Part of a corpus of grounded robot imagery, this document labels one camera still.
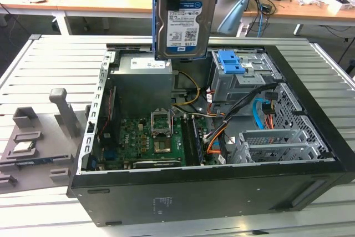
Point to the grey power supply unit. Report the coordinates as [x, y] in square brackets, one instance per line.
[141, 87]

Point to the grey metal disk bay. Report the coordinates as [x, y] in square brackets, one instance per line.
[230, 87]

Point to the grey parts rack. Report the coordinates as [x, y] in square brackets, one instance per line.
[41, 149]

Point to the green motherboard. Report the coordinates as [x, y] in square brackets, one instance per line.
[133, 140]

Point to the black graphics card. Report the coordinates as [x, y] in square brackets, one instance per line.
[155, 164]

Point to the loose RAM stick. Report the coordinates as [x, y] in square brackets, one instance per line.
[36, 162]

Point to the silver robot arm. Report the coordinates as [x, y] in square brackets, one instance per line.
[222, 4]

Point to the wooden desk white frame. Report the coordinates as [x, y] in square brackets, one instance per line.
[305, 15]
[83, 2]

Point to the black case fan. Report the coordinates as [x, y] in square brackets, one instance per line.
[111, 120]

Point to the hard disk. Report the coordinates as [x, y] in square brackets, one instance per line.
[188, 26]

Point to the small white box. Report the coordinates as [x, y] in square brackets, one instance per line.
[341, 4]

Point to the black RAM slot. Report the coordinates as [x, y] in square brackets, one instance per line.
[191, 145]
[185, 142]

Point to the perforated metal drive cage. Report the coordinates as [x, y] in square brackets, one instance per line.
[277, 142]

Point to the installed RAM stick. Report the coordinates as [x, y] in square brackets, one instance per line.
[199, 142]

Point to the black PC case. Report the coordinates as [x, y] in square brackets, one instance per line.
[194, 192]

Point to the silver CPU chip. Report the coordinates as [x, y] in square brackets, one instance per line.
[23, 147]

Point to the CPU socket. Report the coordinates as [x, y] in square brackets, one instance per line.
[162, 146]

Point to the blue plastic bay bracket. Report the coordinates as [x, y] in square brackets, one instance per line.
[227, 65]

